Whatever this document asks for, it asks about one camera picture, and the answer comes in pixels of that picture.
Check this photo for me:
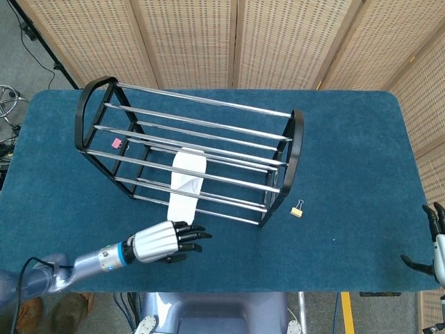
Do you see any grey-blue robot torso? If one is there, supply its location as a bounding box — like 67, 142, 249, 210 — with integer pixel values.
143, 292, 289, 334

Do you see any silver table leg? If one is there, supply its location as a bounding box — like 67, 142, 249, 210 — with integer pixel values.
297, 292, 307, 334

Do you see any blue carpet table cover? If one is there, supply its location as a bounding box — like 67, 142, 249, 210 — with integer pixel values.
0, 89, 439, 293

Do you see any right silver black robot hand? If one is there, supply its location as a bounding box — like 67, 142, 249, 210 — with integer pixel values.
400, 201, 445, 288

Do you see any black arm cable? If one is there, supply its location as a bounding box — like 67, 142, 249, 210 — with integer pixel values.
13, 256, 76, 334

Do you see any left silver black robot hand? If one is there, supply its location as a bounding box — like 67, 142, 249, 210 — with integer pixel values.
127, 220, 213, 264

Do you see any chrome chair base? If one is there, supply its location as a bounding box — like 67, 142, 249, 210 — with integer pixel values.
0, 84, 27, 122

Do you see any yellow binder clip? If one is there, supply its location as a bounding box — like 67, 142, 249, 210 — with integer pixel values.
290, 199, 305, 219

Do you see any wicker folding screen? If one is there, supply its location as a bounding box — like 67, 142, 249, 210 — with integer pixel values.
15, 0, 445, 334

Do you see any white slipper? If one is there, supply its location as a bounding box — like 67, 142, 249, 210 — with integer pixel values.
166, 148, 208, 223

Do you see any black cable with adapter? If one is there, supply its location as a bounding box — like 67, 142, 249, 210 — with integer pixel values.
10, 3, 56, 90

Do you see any black table foot bar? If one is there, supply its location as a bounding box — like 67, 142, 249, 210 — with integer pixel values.
359, 291, 403, 298

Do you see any black tripod stand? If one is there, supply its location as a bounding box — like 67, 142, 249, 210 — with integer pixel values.
7, 0, 81, 90

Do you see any black chrome shoe rack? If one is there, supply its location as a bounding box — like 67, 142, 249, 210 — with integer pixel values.
74, 75, 305, 229

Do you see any blue floor cable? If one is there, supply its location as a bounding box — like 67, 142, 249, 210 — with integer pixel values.
332, 292, 341, 334

